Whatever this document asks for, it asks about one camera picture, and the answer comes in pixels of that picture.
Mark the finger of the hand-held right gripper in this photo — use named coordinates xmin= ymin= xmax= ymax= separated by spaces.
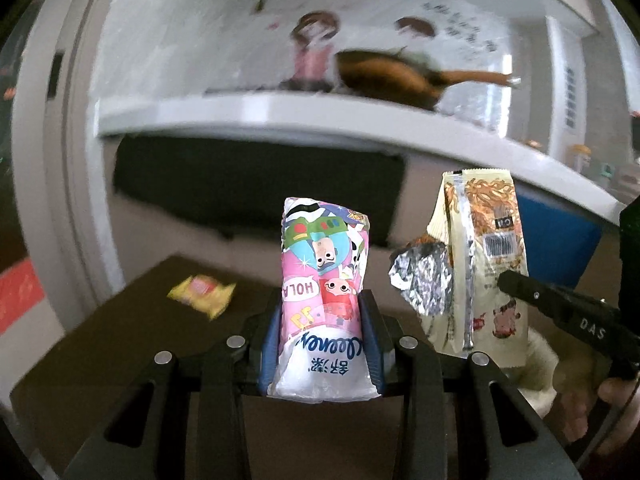
xmin=497 ymin=270 xmax=640 ymax=380

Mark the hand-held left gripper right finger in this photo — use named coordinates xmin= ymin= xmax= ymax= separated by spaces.
xmin=357 ymin=289 xmax=583 ymax=480

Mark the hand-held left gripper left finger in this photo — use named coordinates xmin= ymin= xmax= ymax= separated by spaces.
xmin=62 ymin=287 xmax=283 ymax=480

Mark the pink cartoon tissue pack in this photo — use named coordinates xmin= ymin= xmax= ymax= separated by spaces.
xmin=267 ymin=196 xmax=381 ymax=403

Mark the beige noodle snack packet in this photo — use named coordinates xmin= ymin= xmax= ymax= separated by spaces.
xmin=389 ymin=169 xmax=530 ymax=368

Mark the person's right hand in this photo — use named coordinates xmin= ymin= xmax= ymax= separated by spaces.
xmin=597 ymin=377 xmax=640 ymax=458

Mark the blue plastic box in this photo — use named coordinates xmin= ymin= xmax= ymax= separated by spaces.
xmin=515 ymin=185 xmax=603 ymax=281

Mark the yellow snack packet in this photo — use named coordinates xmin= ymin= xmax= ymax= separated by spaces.
xmin=166 ymin=275 xmax=237 ymax=320

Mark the small yellow-capped bottle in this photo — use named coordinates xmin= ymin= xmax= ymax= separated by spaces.
xmin=570 ymin=142 xmax=592 ymax=172

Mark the black desk panel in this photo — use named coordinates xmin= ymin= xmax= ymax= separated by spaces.
xmin=112 ymin=135 xmax=406 ymax=248

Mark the white vented cabinet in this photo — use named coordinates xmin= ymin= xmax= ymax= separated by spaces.
xmin=546 ymin=15 xmax=601 ymax=161

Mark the white desk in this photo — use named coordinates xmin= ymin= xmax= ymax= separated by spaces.
xmin=95 ymin=92 xmax=626 ymax=226

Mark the red strip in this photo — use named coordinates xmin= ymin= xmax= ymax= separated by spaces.
xmin=0 ymin=257 xmax=46 ymax=336

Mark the brown wooden brush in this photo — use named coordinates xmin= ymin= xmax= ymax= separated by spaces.
xmin=335 ymin=49 xmax=521 ymax=111

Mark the dark glass door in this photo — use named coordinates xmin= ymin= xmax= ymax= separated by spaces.
xmin=0 ymin=10 xmax=31 ymax=261

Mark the cartoon wall poster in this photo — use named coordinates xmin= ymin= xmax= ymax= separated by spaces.
xmin=100 ymin=0 xmax=516 ymax=126

